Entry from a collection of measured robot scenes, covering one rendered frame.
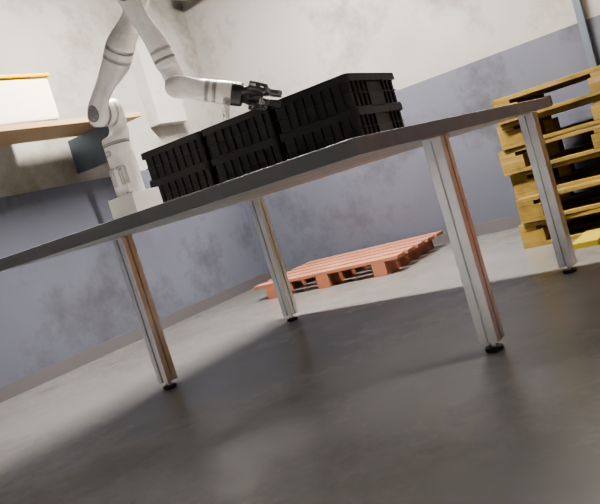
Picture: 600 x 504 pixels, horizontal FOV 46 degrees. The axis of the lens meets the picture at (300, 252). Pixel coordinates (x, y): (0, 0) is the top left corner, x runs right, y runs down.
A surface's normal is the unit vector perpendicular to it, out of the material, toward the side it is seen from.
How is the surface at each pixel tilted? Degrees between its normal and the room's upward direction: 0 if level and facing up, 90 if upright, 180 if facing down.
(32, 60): 90
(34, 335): 90
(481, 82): 90
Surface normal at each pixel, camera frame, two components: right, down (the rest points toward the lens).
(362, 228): -0.55, 0.23
